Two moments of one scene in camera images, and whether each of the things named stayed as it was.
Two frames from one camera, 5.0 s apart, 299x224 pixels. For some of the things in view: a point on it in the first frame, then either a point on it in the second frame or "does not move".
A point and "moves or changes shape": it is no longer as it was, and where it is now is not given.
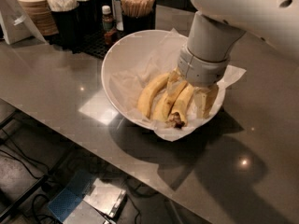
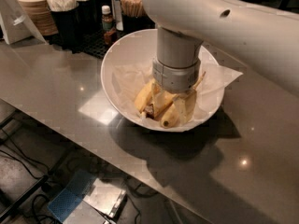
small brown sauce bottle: (107, 25) does not move
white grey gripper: (202, 69) → (175, 77)
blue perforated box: (70, 195) does not move
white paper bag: (16, 23) does not move
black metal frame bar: (36, 185) does not move
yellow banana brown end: (178, 115) moves or changes shape
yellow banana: (168, 101) moves or changes shape
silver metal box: (106, 197) does not move
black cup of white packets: (64, 7) does not move
